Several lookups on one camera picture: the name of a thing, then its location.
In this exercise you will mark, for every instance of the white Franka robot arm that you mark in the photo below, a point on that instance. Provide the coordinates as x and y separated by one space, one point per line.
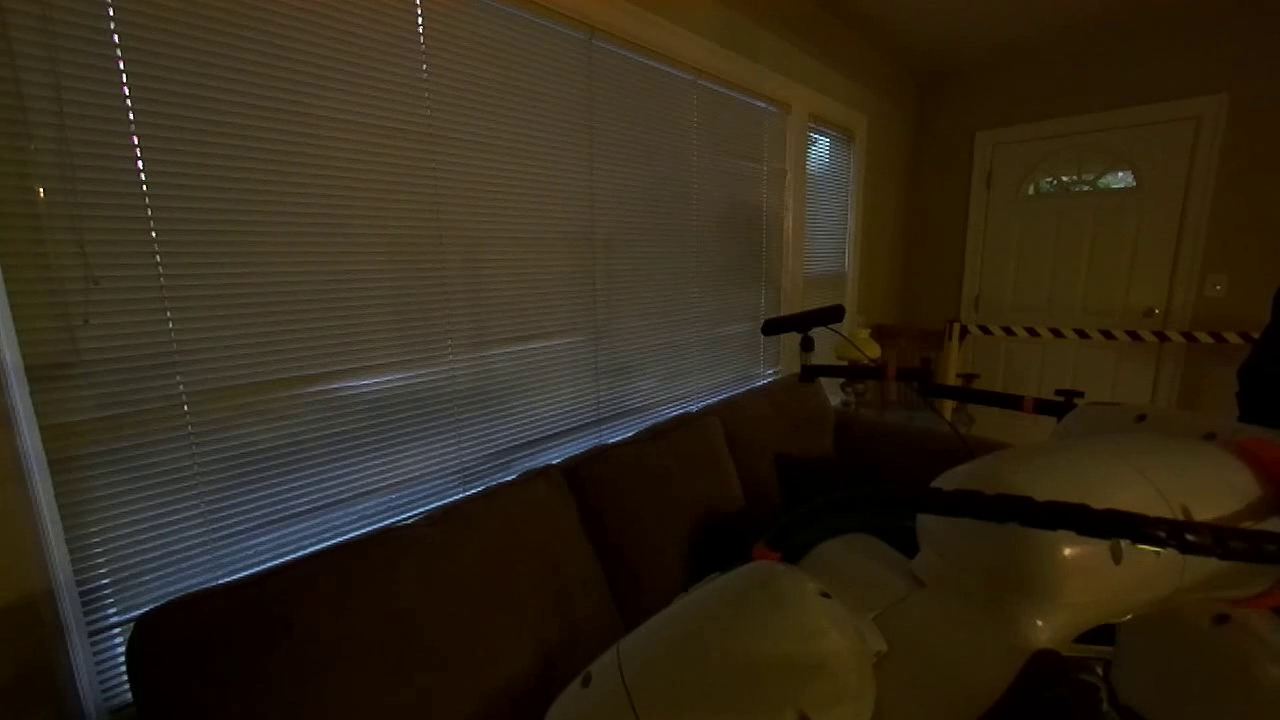
1065 534

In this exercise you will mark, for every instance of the brown fabric sofa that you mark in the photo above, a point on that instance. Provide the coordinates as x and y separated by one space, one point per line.
465 587

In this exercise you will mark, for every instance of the black yellow caution tape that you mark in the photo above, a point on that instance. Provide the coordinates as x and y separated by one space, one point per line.
1106 333

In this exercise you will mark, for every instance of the narrow side window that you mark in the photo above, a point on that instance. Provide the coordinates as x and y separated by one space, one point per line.
824 201

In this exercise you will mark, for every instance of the white window blinds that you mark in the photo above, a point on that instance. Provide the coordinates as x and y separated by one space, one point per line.
374 264

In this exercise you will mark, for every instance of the black tripod crossbar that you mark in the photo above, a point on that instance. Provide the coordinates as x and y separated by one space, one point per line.
942 387

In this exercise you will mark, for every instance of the white panel door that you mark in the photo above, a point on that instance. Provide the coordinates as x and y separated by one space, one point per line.
1106 226

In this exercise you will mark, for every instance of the black camera on tripod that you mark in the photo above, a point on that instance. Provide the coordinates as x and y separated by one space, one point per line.
804 321

